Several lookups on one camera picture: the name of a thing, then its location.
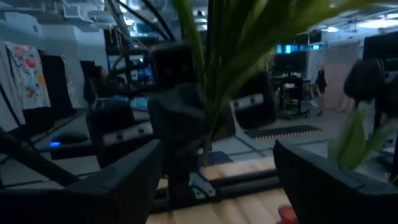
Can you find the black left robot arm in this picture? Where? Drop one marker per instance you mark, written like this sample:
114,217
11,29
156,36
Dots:
174,65

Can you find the black device blue light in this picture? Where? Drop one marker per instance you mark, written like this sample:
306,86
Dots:
70,137

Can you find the colourful floral hanging cloth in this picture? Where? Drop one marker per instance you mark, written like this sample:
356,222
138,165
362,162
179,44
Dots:
29,77

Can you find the black shelf rack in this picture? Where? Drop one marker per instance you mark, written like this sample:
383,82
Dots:
124,62

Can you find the black aluminium table frame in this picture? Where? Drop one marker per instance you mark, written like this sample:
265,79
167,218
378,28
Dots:
236,185

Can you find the black monitor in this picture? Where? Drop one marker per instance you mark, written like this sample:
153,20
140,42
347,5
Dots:
381,46

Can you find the pink hanging cloth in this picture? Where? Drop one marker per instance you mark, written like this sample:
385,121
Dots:
340,74

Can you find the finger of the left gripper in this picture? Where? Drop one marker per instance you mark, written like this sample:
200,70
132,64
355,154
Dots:
177,124
225,123

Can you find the red glass vase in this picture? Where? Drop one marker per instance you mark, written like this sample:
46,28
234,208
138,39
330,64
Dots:
286,214

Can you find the blue lit screens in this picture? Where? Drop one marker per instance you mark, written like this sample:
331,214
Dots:
287,48

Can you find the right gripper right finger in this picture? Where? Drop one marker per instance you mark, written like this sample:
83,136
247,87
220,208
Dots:
335,202

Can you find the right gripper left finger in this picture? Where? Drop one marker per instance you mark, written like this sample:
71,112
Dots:
93,205

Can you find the black floor mat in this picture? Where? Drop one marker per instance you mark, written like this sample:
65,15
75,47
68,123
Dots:
280,131

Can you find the white printed hanging cloth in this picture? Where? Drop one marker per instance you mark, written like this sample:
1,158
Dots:
315,62

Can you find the black background workstation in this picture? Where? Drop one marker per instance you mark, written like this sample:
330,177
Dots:
290,93

